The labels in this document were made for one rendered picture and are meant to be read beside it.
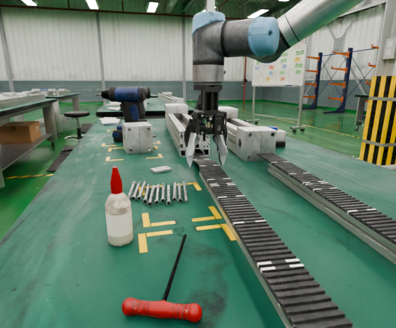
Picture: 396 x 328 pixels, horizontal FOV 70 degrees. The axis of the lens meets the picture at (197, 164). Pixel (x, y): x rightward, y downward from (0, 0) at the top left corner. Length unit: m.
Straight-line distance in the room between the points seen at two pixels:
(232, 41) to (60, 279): 0.53
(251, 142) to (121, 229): 0.55
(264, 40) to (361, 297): 0.47
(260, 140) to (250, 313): 0.63
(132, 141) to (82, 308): 0.71
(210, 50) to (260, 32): 0.12
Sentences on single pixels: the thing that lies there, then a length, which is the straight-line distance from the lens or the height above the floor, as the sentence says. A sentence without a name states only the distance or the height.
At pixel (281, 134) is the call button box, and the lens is 1.11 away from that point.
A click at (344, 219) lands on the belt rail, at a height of 0.79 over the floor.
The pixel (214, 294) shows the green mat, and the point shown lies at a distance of 0.36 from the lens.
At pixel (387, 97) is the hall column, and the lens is 4.05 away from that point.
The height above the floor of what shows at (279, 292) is 0.81.
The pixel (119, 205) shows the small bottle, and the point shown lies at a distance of 0.42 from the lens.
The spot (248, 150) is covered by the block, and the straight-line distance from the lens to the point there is 0.89.
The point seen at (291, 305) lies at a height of 0.81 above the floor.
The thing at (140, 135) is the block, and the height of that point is 0.84.
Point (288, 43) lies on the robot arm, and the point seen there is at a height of 1.10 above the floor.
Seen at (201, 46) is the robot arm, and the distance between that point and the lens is 0.68.
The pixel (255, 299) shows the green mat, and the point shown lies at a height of 0.78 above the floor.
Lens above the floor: 1.01
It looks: 16 degrees down
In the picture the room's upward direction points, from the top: straight up
